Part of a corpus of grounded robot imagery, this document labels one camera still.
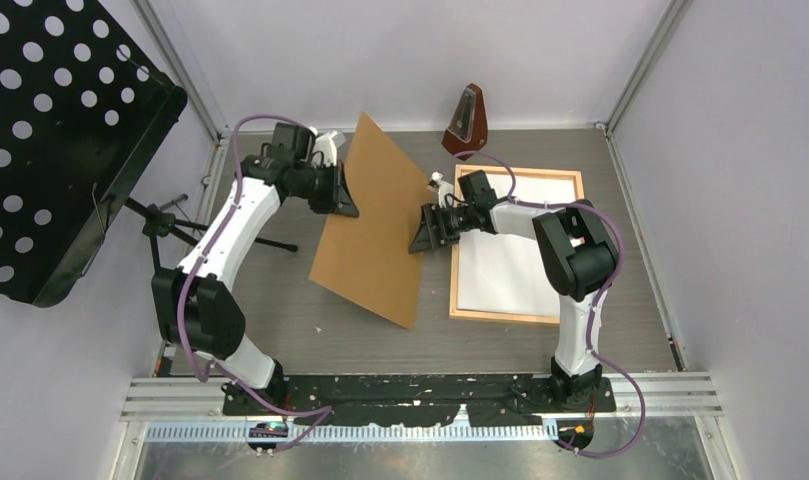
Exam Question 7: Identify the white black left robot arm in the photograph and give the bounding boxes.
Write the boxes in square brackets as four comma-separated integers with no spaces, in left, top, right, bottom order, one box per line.
[152,121,359,414]

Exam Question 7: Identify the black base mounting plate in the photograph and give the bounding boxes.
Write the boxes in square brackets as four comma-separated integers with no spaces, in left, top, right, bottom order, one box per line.
[221,374,616,428]

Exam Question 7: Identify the black perforated music stand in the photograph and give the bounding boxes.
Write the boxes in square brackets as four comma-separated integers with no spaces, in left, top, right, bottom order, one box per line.
[0,1,188,308]

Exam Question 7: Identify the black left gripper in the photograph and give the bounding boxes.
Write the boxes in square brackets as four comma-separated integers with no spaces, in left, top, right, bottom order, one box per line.
[291,160,360,217]

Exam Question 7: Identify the aluminium rail front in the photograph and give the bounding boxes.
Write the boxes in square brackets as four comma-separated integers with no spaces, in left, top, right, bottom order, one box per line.
[120,375,724,446]

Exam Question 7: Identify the brown cardboard backing board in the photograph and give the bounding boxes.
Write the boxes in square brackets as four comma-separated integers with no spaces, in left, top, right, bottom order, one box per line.
[309,112,430,329]

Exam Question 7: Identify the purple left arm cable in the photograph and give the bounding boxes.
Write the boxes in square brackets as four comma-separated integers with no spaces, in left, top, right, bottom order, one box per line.
[175,115,334,454]

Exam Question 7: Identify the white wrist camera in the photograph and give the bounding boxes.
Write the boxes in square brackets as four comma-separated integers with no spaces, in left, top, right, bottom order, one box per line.
[428,171,455,208]
[309,130,346,168]

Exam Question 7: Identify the landscape photo print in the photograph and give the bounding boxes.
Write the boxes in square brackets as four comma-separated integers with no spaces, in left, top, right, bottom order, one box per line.
[456,173,579,318]

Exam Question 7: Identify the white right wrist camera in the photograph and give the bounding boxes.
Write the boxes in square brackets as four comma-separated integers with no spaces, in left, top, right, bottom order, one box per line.
[428,171,455,208]

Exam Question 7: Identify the light wooden picture frame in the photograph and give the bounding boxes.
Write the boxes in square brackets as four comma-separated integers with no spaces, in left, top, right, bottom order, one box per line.
[448,164,585,327]

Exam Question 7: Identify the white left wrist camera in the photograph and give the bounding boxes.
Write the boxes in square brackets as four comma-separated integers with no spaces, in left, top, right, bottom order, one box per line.
[309,130,346,168]

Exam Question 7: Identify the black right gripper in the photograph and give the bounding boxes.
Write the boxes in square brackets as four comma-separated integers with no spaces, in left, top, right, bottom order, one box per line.
[409,202,476,254]

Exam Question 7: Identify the brown wooden metronome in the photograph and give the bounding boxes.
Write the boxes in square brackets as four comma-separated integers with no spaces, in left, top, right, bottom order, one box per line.
[441,83,489,161]

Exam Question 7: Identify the black tripod stand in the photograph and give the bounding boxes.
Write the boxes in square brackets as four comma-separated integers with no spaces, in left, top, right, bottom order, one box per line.
[125,184,298,288]

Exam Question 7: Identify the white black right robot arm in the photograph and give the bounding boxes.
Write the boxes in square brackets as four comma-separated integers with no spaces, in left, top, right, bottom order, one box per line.
[408,170,622,411]

